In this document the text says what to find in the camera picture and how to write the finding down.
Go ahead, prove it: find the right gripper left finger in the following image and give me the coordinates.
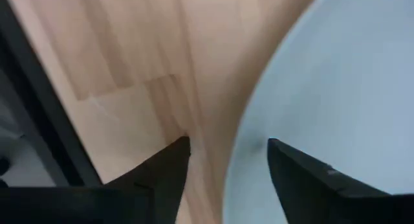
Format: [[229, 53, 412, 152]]
[[0, 135, 191, 224]]

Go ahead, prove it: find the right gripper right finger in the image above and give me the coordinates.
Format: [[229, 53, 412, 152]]
[[267, 137, 414, 224]]

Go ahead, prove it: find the large grey plate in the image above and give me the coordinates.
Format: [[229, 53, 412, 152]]
[[223, 0, 414, 224]]

